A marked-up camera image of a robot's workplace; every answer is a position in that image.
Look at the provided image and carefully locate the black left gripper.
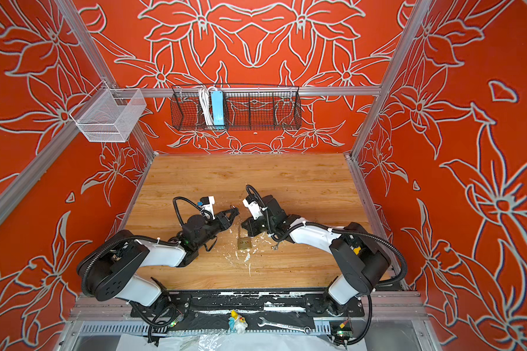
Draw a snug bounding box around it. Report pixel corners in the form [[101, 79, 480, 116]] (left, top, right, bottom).
[[195, 207, 237, 251]]

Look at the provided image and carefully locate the brass padlock with steel shackle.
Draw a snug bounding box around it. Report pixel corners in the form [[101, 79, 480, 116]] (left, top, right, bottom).
[[237, 225, 252, 251]]

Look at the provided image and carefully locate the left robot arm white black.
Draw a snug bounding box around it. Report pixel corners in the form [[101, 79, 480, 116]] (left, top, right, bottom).
[[77, 196, 239, 307]]

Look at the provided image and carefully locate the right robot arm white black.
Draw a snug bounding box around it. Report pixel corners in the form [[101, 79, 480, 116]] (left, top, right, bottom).
[[242, 184, 408, 307]]

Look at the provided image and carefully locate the small toy figure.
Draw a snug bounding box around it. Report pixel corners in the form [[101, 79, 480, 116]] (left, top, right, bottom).
[[228, 310, 248, 333]]

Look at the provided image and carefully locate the silver wrench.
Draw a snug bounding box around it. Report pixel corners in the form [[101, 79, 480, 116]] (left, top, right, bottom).
[[258, 317, 312, 335]]

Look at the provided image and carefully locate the clear plastic bin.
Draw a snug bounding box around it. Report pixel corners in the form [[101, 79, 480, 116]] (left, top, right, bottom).
[[72, 88, 146, 143]]

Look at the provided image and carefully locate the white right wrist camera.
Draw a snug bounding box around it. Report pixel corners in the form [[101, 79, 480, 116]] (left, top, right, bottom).
[[242, 195, 263, 220]]

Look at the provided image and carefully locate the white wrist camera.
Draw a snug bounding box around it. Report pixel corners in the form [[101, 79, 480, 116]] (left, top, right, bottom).
[[198, 196, 215, 218], [242, 195, 263, 220]]

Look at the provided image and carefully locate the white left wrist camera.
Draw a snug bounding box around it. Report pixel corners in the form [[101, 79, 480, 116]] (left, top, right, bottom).
[[198, 196, 215, 218]]

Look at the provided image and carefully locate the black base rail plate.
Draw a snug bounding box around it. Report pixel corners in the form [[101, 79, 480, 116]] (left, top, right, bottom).
[[131, 288, 365, 318]]

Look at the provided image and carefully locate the black wire basket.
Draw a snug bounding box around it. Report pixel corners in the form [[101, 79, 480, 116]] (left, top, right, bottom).
[[170, 84, 302, 132]]

